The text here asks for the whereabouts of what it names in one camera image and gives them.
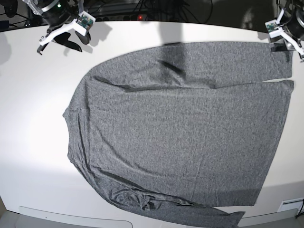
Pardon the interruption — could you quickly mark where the black power strip red light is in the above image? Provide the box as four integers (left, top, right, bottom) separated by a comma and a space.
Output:
96, 14, 147, 21

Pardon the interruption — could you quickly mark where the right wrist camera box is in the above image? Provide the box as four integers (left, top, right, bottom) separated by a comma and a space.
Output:
76, 11, 96, 35

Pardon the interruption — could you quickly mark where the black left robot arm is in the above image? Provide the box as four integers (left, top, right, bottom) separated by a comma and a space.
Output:
265, 0, 304, 62

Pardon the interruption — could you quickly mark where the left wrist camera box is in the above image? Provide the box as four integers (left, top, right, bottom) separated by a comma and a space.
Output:
265, 20, 282, 38

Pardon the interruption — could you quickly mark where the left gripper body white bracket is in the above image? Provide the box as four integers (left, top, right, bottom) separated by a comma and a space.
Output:
278, 8, 304, 62

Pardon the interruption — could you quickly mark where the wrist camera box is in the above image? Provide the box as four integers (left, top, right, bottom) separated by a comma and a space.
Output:
265, 20, 282, 38
76, 11, 96, 35

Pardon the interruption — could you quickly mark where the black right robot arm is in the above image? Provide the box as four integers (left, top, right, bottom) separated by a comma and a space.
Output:
24, 0, 95, 55

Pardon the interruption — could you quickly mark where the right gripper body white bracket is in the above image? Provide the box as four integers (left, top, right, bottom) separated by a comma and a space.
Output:
37, 7, 79, 55

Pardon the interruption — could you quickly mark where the grey long-sleeve T-shirt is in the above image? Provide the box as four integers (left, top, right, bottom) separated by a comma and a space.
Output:
63, 42, 294, 228

